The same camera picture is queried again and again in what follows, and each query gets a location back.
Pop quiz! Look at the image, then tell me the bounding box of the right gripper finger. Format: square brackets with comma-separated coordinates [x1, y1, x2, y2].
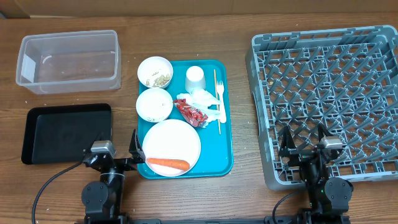
[317, 123, 332, 146]
[278, 126, 295, 166]

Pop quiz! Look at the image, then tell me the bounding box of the white bowl with rice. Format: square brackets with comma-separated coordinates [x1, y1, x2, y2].
[136, 88, 174, 123]

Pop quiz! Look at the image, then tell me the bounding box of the orange carrot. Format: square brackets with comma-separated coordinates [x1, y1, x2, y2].
[147, 158, 190, 170]

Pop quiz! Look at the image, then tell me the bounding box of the red snack wrapper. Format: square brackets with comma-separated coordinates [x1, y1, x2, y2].
[173, 99, 208, 128]

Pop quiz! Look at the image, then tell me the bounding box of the white bowl with peanuts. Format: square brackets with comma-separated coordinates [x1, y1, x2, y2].
[137, 56, 174, 89]

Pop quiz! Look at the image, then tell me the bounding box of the white napkin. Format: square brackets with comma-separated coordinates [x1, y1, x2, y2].
[177, 89, 220, 122]

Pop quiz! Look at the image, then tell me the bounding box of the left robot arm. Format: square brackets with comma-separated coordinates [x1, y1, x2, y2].
[81, 131, 146, 223]

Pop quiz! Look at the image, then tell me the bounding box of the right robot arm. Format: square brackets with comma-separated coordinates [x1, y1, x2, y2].
[272, 123, 354, 223]

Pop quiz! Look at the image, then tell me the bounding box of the black waste tray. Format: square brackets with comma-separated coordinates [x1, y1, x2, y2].
[21, 103, 112, 165]

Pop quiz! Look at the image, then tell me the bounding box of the grey dishwasher rack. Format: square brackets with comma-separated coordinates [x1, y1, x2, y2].
[246, 25, 397, 190]

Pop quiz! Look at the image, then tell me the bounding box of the white round plate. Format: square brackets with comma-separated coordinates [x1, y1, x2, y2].
[142, 119, 201, 177]

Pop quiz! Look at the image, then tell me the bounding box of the clear plastic bin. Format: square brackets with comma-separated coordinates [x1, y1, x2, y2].
[16, 30, 122, 95]

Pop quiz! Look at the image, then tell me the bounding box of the teal serving tray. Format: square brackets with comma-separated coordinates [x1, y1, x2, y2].
[166, 59, 234, 178]

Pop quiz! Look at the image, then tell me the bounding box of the white plastic fork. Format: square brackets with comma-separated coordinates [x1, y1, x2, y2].
[216, 81, 226, 123]

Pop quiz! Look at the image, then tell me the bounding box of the white upturned cup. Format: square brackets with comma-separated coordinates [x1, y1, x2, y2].
[185, 66, 206, 93]

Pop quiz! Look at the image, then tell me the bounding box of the wooden chopstick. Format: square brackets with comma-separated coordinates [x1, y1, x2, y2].
[213, 68, 222, 136]

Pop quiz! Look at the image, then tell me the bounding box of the cardboard backdrop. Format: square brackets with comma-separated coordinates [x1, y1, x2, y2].
[1, 0, 397, 18]

